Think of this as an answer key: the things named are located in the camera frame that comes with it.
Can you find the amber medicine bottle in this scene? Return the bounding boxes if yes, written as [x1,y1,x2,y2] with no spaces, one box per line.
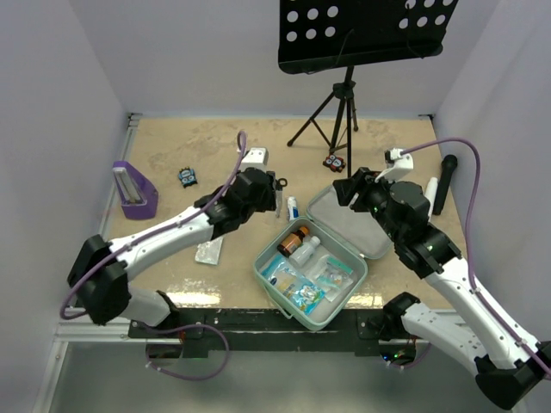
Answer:
[277,226,310,257]

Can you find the black microphone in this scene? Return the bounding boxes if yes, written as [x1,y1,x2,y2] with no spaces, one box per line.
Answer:
[432,154,458,216]

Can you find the black music stand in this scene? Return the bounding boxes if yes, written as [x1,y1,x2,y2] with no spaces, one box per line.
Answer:
[277,0,461,178]

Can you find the white plastic bottle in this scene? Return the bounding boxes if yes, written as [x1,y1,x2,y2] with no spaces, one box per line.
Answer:
[289,236,320,267]

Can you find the blue owl toy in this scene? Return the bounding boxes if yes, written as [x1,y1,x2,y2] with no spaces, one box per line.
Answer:
[177,167,198,188]

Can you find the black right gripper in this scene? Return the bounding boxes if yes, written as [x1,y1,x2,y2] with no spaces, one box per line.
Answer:
[332,167,404,243]

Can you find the teal packet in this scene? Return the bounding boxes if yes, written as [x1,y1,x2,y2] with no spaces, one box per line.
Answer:
[314,255,354,301]

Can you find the small clear packet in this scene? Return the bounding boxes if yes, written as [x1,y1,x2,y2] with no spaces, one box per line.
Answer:
[195,237,224,266]

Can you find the mint green medicine case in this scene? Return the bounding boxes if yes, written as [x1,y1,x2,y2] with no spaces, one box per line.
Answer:
[253,186,392,331]

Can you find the white bandage roll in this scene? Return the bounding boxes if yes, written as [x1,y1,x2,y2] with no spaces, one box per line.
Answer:
[287,196,300,222]

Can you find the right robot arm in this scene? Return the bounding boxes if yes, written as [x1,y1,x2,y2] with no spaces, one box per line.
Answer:
[332,168,550,410]

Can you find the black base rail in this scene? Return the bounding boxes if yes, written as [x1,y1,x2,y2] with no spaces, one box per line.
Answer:
[128,308,428,364]

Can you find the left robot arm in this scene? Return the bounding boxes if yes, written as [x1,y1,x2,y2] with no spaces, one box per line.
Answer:
[67,167,288,337]

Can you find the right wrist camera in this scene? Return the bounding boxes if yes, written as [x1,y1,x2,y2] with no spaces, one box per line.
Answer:
[375,148,414,182]

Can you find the white gauze packet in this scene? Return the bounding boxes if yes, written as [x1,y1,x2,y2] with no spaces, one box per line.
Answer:
[306,256,338,302]

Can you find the red owl toy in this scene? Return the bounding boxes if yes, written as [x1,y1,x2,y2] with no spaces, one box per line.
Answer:
[322,153,346,173]

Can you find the black handled scissors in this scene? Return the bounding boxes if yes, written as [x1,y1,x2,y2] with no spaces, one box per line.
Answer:
[275,177,288,218]

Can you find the white microphone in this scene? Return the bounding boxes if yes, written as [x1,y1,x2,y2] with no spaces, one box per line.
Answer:
[424,176,438,219]

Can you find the purple metronome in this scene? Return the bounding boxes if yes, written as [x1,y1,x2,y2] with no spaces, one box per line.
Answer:
[112,161,158,220]

